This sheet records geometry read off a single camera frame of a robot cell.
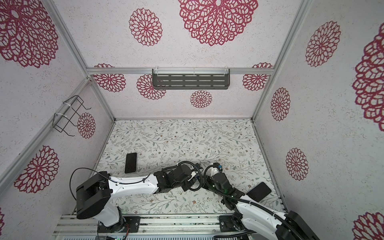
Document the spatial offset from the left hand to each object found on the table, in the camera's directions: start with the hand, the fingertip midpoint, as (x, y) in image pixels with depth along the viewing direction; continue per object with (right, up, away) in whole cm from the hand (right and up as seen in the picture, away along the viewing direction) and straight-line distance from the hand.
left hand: (192, 178), depth 83 cm
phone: (+38, -8, +2) cm, 39 cm away
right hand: (+2, +2, -2) cm, 3 cm away
